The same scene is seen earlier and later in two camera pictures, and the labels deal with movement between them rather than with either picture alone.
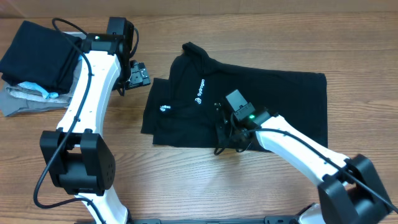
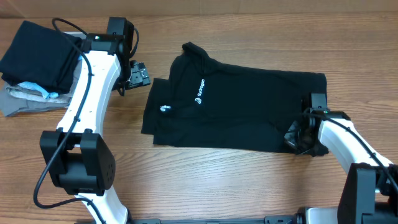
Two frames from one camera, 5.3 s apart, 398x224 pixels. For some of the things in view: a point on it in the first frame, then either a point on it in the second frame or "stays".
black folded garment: x=41 y=55 stays
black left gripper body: x=137 y=76 stays
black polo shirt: x=179 y=111 stays
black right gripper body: x=224 y=131 → x=303 y=140
